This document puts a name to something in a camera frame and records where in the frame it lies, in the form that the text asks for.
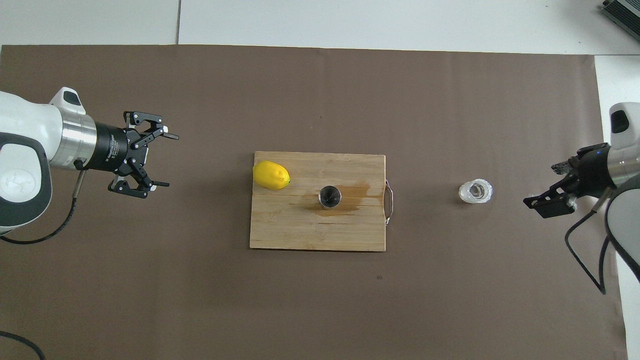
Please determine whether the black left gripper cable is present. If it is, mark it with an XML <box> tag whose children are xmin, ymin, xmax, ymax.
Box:
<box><xmin>0</xmin><ymin>159</ymin><xmax>86</xmax><ymax>245</ymax></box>

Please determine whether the grey ribbed metal device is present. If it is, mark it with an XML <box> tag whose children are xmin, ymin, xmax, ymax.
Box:
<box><xmin>600</xmin><ymin>0</ymin><xmax>640</xmax><ymax>28</ymax></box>

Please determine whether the clear crinkled plastic cup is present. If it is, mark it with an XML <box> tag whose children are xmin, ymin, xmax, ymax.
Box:
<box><xmin>459</xmin><ymin>178</ymin><xmax>494</xmax><ymax>205</ymax></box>

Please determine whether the brown paper table mat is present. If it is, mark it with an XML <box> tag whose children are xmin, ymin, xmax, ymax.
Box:
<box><xmin>0</xmin><ymin>44</ymin><xmax>628</xmax><ymax>360</ymax></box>

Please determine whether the black cable with silver connector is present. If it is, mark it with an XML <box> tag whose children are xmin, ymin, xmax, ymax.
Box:
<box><xmin>0</xmin><ymin>330</ymin><xmax>47</xmax><ymax>360</ymax></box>

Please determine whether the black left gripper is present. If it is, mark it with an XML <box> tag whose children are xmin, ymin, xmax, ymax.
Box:
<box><xmin>92</xmin><ymin>111</ymin><xmax>180</xmax><ymax>199</ymax></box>

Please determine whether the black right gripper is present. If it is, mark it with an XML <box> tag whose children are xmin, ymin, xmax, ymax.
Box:
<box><xmin>523</xmin><ymin>144</ymin><xmax>614</xmax><ymax>219</ymax></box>

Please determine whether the steel double jigger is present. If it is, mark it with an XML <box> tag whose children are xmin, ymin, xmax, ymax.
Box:
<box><xmin>318</xmin><ymin>185</ymin><xmax>342</xmax><ymax>209</ymax></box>

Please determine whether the yellow lemon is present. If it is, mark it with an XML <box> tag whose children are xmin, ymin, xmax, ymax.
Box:
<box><xmin>252</xmin><ymin>160</ymin><xmax>291</xmax><ymax>191</ymax></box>

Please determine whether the wooden cutting board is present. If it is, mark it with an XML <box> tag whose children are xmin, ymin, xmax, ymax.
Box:
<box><xmin>249</xmin><ymin>151</ymin><xmax>394</xmax><ymax>252</ymax></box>

